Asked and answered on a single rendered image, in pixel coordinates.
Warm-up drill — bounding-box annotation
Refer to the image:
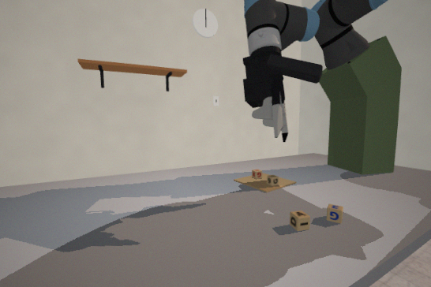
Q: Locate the wooden letter block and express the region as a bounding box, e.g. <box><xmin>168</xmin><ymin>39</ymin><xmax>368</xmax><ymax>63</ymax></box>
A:
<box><xmin>252</xmin><ymin>170</ymin><xmax>262</xmax><ymax>179</ymax></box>
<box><xmin>290</xmin><ymin>211</ymin><xmax>310</xmax><ymax>231</ymax></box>
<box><xmin>327</xmin><ymin>204</ymin><xmax>343</xmax><ymax>224</ymax></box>
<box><xmin>267</xmin><ymin>175</ymin><xmax>279</xmax><ymax>186</ymax></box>

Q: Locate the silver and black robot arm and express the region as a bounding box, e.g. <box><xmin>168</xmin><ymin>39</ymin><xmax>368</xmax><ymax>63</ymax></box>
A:
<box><xmin>244</xmin><ymin>0</ymin><xmax>387</xmax><ymax>84</ymax></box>

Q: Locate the tan square mat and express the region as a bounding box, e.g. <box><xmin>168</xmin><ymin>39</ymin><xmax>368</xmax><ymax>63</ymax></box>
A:
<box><xmin>234</xmin><ymin>173</ymin><xmax>297</xmax><ymax>192</ymax></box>

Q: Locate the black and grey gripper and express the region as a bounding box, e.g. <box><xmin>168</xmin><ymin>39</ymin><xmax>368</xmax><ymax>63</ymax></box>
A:
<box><xmin>243</xmin><ymin>46</ymin><xmax>288</xmax><ymax>142</ymax></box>

